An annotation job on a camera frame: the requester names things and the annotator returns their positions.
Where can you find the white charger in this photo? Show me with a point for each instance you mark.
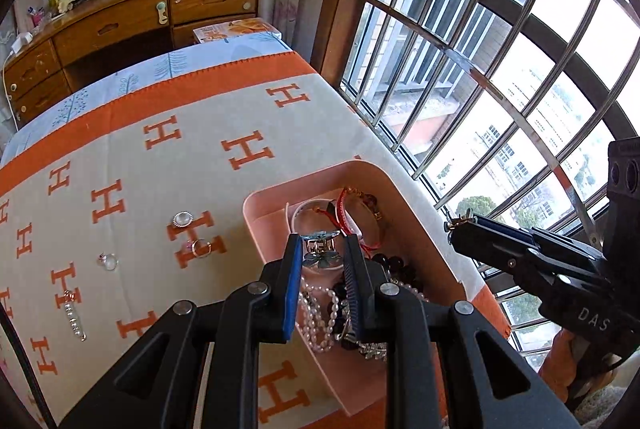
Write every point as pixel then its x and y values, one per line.
pixel 21 42

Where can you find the wooden desk with drawers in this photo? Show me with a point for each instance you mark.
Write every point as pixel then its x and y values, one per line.
pixel 125 19

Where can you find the light green drawer lock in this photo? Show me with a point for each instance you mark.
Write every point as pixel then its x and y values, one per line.
pixel 161 13

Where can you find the small gold bow earring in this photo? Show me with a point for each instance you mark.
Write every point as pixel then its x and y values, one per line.
pixel 457 221

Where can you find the orange and beige printed blanket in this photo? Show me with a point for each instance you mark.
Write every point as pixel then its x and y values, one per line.
pixel 200 109

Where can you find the silver pearl hair clip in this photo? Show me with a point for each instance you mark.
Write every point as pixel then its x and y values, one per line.
pixel 320 254

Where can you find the metal window grille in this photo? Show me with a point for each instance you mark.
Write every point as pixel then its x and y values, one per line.
pixel 500 84

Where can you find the red bangle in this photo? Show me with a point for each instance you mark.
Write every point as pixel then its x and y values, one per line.
pixel 345 209

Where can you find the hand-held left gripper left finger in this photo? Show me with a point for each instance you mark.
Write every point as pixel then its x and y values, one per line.
pixel 292 294

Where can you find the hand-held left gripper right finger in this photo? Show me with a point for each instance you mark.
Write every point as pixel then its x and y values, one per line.
pixel 353 294

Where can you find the light blue leaf-print bed sheet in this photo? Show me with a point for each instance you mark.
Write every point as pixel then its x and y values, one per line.
pixel 150 69

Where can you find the pink plastic box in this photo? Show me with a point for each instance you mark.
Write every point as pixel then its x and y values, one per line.
pixel 400 209

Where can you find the person's right hand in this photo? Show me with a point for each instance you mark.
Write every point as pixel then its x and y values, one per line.
pixel 560 364

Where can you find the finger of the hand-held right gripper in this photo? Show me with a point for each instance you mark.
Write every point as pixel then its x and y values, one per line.
pixel 520 261
pixel 525 234

